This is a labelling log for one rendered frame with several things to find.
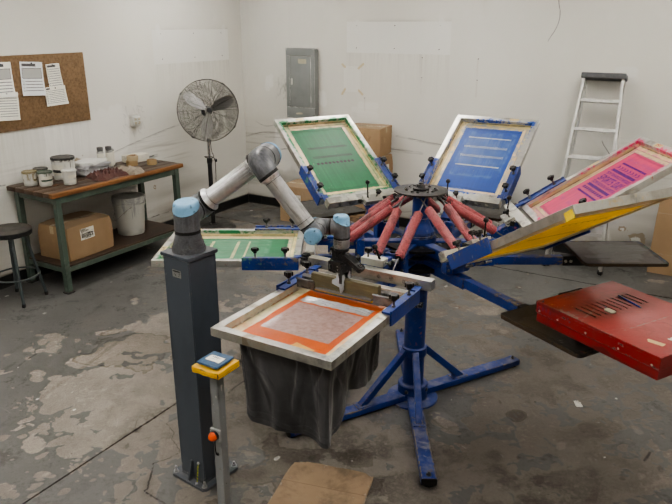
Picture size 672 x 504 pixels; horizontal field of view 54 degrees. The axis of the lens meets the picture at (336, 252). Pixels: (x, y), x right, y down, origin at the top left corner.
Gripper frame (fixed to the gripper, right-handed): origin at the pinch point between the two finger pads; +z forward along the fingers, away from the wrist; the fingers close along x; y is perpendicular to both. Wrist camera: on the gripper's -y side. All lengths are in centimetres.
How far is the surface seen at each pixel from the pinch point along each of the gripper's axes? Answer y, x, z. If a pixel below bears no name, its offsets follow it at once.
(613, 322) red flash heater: -116, -2, -10
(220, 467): 11, 80, 51
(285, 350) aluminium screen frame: -8, 61, 2
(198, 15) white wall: 380, -339, -125
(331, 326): -9.6, 28.6, 5.2
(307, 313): 6.5, 22.5, 5.3
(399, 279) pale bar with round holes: -17.9, -20.6, -1.3
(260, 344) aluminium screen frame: 4, 61, 3
